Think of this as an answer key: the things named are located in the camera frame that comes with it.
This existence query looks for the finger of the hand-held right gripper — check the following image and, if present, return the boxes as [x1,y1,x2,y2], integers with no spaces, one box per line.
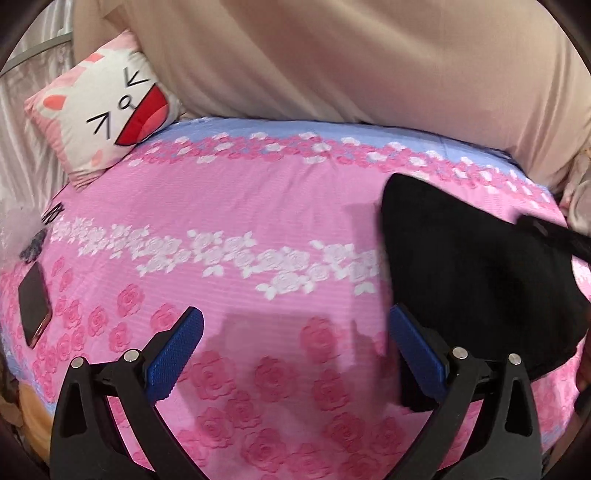
[516,213,591,262]

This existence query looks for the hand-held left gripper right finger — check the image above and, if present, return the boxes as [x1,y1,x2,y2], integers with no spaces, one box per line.
[389,302,543,480]

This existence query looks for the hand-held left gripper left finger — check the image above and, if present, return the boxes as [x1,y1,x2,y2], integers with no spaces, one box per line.
[50,305,208,480]

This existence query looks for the black pants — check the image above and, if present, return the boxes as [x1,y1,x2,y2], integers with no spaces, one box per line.
[379,172,591,413]

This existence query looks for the pale floral blanket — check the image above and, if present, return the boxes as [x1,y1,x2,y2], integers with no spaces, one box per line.
[558,148,591,232]

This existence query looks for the black smartphone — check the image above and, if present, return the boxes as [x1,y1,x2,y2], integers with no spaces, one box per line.
[17,262,51,349]

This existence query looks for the pink rose print bedsheet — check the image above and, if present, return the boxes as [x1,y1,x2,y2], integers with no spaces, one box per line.
[0,115,587,480]

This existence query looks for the orange cloth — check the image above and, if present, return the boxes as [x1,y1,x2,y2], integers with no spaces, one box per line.
[9,385,54,462]

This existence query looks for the shiny grey curtain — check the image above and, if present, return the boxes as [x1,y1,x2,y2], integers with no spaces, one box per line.
[0,37,75,204]

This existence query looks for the cartoon cat face pillow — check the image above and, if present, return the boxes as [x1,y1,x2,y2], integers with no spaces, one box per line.
[24,30,185,191]

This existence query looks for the beige cloth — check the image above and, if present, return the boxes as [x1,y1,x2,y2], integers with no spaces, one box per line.
[71,0,591,185]

